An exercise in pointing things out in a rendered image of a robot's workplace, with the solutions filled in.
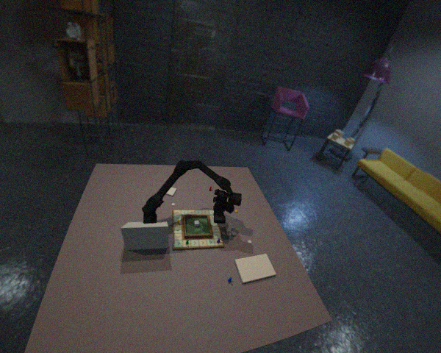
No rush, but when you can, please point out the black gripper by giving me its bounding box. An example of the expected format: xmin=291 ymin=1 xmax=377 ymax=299
xmin=213 ymin=197 xmax=226 ymax=224

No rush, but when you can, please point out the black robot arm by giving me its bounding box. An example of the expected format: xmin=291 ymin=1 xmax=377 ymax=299
xmin=142 ymin=160 xmax=242 ymax=224

